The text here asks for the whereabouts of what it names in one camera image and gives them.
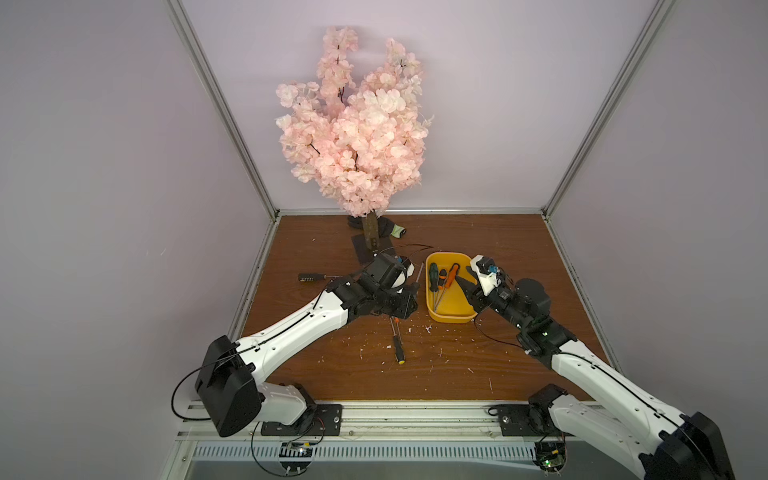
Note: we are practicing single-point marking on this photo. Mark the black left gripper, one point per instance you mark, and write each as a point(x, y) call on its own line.
point(403, 310)

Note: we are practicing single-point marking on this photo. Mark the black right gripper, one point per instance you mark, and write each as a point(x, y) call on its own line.
point(475, 297)

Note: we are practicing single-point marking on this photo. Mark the large orange black screwdriver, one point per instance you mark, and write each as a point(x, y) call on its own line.
point(448, 282)

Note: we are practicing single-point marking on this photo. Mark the small orange black screwdriver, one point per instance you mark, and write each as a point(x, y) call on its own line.
point(442, 278)

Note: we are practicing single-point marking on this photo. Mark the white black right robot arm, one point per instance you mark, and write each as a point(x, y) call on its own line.
point(650, 438)

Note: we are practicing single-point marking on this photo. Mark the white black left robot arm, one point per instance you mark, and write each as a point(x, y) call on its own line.
point(232, 382)

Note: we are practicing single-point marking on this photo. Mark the yellow plastic storage box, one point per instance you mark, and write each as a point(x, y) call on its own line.
point(454, 308)

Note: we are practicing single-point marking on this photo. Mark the black screwdriver yellow cap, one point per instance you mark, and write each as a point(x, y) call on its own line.
point(418, 273)

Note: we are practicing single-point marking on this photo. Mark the black yellow-striped screwdriver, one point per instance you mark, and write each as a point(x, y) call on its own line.
point(397, 341)

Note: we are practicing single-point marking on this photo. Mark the black yellow stubby screwdriver far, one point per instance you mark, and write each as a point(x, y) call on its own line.
point(315, 277)

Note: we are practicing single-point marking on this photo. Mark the black green work glove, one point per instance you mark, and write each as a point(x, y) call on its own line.
point(386, 227)

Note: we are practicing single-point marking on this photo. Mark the pink artificial blossom tree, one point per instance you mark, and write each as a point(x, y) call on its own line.
point(361, 142)

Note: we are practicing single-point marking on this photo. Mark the left green circuit board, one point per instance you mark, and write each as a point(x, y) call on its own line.
point(295, 458)

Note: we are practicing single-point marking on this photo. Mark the green circuit board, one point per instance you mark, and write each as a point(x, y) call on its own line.
point(550, 457)
point(295, 458)

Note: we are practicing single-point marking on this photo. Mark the right green circuit board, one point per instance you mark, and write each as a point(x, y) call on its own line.
point(550, 457)

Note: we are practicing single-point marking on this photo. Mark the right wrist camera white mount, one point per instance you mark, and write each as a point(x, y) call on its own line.
point(485, 271)

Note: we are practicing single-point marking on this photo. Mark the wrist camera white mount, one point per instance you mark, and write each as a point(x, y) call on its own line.
point(485, 271)
point(389, 271)

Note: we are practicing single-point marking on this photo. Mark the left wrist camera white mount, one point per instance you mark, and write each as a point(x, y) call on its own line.
point(389, 271)

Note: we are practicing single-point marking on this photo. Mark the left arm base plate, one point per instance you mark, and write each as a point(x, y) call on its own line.
point(318, 420)

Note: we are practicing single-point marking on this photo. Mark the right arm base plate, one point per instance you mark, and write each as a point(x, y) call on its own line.
point(525, 420)

